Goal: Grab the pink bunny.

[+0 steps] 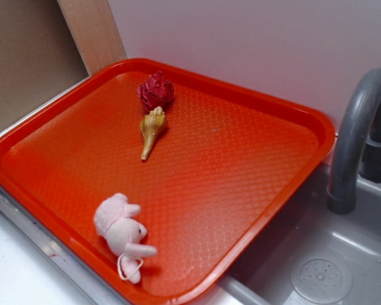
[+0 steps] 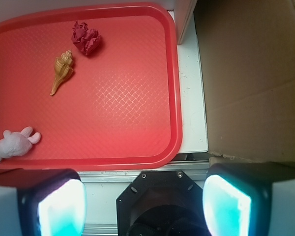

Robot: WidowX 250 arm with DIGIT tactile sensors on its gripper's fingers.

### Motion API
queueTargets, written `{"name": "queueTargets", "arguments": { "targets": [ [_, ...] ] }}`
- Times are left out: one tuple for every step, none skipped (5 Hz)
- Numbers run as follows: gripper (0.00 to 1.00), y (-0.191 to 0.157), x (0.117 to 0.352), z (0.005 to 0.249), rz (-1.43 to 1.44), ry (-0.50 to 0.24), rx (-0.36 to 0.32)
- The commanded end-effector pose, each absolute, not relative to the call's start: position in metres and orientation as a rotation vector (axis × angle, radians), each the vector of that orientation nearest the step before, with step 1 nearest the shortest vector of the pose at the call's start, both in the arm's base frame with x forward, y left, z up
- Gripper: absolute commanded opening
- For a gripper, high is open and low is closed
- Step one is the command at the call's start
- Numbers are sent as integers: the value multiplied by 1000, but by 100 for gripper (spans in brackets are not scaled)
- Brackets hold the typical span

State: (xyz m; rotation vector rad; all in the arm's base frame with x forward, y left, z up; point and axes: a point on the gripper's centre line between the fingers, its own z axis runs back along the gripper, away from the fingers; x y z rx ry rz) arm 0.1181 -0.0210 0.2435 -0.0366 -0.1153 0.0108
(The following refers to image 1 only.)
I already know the pink plush bunny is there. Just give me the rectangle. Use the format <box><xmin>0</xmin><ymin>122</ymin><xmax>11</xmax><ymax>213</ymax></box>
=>
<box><xmin>93</xmin><ymin>193</ymin><xmax>157</xmax><ymax>284</ymax></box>

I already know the orange plastic tray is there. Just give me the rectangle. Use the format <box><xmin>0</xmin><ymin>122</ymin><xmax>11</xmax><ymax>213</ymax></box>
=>
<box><xmin>0</xmin><ymin>59</ymin><xmax>335</xmax><ymax>304</ymax></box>

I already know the tan conch seashell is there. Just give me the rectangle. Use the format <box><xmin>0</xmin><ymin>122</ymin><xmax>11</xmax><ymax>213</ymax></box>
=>
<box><xmin>140</xmin><ymin>106</ymin><xmax>168</xmax><ymax>161</ymax></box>

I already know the red crumpled paper ball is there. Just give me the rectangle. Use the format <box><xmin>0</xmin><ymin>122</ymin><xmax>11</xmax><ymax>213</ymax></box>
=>
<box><xmin>137</xmin><ymin>71</ymin><xmax>175</xmax><ymax>113</ymax></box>

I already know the grey plastic sink basin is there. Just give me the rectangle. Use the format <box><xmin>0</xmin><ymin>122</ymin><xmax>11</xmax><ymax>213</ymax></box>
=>
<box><xmin>219</xmin><ymin>165</ymin><xmax>381</xmax><ymax>304</ymax></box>

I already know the light wooden board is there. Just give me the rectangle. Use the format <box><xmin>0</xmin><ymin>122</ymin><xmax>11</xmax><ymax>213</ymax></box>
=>
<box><xmin>58</xmin><ymin>0</ymin><xmax>127</xmax><ymax>76</ymax></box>

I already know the grey plastic faucet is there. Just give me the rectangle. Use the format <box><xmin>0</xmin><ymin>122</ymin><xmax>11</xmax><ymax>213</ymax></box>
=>
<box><xmin>327</xmin><ymin>68</ymin><xmax>381</xmax><ymax>214</ymax></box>

